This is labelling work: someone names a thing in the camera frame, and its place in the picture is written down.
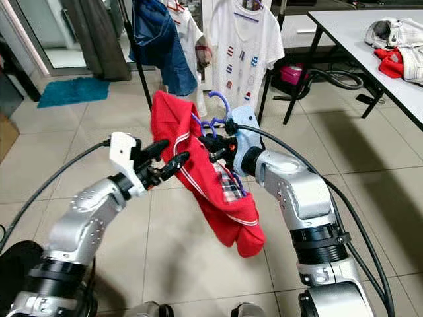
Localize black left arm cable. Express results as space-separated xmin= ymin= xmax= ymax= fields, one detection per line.
xmin=0 ymin=137 xmax=112 ymax=248

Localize white t-shirt flag prints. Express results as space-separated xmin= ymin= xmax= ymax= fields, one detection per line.
xmin=210 ymin=0 xmax=285 ymax=110

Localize cardboard box printed letters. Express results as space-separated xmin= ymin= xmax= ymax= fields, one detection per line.
xmin=0 ymin=112 xmax=19 ymax=162

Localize black rounded object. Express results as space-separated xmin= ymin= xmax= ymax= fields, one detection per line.
xmin=0 ymin=241 xmax=44 ymax=317

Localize teal floor mat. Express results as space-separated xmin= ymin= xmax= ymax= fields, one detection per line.
xmin=38 ymin=77 xmax=110 ymax=108

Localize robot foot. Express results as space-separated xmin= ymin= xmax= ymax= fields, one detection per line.
xmin=231 ymin=302 xmax=265 ymax=317
xmin=126 ymin=302 xmax=166 ymax=317

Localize large red t-shirt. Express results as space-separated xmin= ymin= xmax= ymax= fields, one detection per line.
xmin=151 ymin=90 xmax=265 ymax=258

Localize blue denim garment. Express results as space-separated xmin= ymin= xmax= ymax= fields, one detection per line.
xmin=132 ymin=0 xmax=199 ymax=96

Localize grey folding table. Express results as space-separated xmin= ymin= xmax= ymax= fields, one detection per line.
xmin=258 ymin=8 xmax=423 ymax=129

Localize pale blue right wrist camera mount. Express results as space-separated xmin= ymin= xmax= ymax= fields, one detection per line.
xmin=226 ymin=106 xmax=258 ymax=176

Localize grey curtain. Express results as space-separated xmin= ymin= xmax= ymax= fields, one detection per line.
xmin=76 ymin=0 xmax=133 ymax=81

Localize glass sliding door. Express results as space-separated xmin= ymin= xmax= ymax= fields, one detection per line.
xmin=3 ymin=0 xmax=87 ymax=75

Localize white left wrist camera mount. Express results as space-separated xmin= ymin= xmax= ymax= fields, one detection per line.
xmin=109 ymin=131 xmax=139 ymax=178

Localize white shirt plaid cuff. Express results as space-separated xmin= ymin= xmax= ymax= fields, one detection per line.
xmin=169 ymin=0 xmax=213 ymax=116

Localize pink appliance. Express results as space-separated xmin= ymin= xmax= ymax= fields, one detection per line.
xmin=279 ymin=63 xmax=305 ymax=85

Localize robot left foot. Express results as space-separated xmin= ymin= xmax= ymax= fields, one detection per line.
xmin=126 ymin=302 xmax=166 ymax=317

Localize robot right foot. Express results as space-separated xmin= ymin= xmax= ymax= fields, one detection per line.
xmin=231 ymin=302 xmax=265 ymax=317

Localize metal clothes rack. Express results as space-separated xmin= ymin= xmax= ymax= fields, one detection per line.
xmin=118 ymin=0 xmax=290 ymax=112

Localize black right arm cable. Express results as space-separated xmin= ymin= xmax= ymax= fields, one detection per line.
xmin=237 ymin=123 xmax=397 ymax=317

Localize dark grey panel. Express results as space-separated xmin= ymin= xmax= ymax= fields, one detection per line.
xmin=0 ymin=63 xmax=24 ymax=120

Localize grey vacuum hose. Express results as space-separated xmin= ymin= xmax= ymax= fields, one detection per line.
xmin=307 ymin=66 xmax=365 ymax=91

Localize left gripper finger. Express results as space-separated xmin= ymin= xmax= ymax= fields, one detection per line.
xmin=140 ymin=139 xmax=171 ymax=160
xmin=161 ymin=153 xmax=190 ymax=181

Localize white garment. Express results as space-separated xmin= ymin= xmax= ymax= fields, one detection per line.
xmin=364 ymin=17 xmax=423 ymax=83

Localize small red garment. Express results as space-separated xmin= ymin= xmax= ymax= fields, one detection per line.
xmin=373 ymin=48 xmax=407 ymax=79

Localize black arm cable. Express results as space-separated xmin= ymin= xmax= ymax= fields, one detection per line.
xmin=237 ymin=123 xmax=397 ymax=317
xmin=0 ymin=137 xmax=112 ymax=248

